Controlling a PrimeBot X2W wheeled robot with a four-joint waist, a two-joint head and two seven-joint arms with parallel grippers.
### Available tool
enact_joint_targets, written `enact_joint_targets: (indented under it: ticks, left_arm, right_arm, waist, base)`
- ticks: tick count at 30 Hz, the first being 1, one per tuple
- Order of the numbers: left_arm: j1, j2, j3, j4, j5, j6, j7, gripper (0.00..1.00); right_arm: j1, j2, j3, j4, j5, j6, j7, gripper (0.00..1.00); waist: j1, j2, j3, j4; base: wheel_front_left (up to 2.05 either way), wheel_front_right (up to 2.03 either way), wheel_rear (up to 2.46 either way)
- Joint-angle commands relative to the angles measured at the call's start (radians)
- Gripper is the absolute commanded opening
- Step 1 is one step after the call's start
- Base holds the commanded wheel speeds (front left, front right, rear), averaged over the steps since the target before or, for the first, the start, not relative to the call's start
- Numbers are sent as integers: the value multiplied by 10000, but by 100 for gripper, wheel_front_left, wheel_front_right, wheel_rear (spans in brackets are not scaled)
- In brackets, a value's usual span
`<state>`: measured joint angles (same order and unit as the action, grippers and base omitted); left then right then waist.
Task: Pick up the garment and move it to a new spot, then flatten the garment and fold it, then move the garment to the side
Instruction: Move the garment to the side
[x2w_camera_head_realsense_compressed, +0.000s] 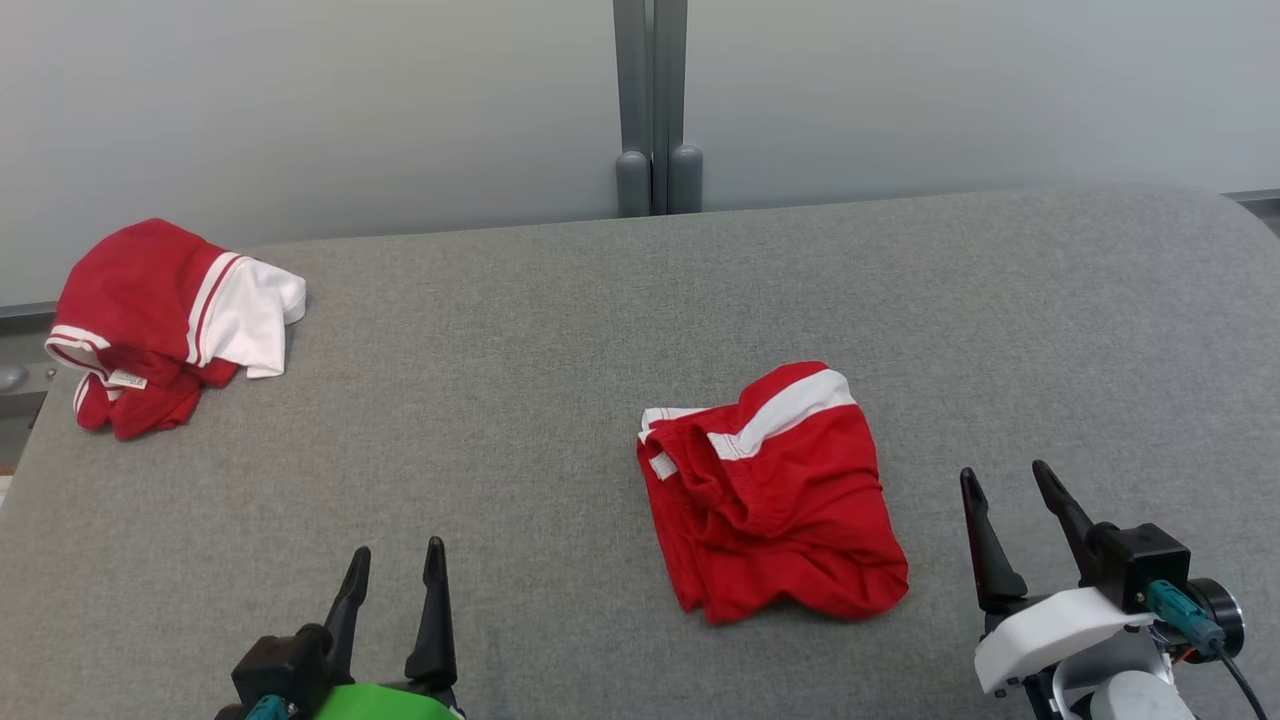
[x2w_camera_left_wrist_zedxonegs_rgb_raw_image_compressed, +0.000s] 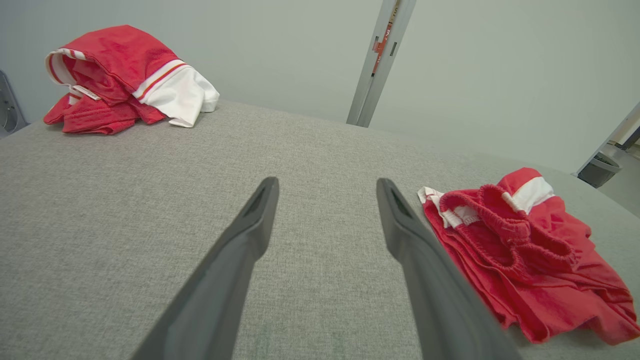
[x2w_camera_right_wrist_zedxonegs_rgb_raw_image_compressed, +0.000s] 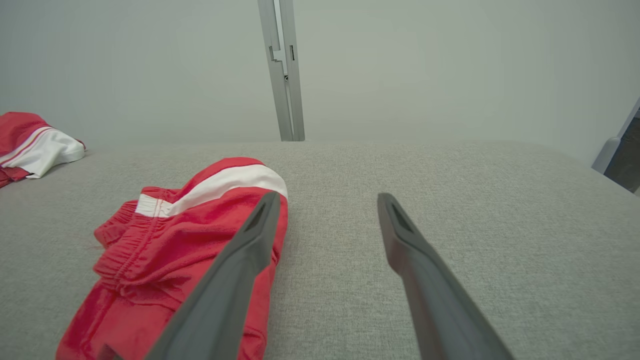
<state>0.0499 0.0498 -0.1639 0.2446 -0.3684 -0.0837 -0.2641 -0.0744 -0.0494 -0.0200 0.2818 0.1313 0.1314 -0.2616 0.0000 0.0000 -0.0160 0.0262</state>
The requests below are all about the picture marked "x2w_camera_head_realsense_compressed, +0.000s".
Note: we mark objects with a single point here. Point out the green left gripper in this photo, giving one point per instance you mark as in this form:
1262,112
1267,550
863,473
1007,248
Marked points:
385,704

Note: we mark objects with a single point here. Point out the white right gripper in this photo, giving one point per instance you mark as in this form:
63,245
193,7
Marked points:
1050,630

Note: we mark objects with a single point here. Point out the red shorts with white stripe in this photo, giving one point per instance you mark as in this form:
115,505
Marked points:
780,510

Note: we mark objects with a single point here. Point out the red shirt with white sleeves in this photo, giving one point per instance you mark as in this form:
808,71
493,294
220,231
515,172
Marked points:
140,290

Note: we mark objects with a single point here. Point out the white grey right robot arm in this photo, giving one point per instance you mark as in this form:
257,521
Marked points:
1130,700

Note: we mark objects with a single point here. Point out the grey baseboard strip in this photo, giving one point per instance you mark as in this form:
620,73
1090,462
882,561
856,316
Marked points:
1262,205

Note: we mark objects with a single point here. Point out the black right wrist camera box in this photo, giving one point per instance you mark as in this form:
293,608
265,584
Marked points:
1145,560

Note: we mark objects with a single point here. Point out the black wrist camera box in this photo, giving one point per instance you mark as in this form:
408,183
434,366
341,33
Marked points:
280,665
1145,560

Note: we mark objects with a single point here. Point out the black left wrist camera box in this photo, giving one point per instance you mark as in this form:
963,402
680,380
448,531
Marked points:
280,665

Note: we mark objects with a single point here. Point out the grey wall rail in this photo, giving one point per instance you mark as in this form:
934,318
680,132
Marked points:
25,340

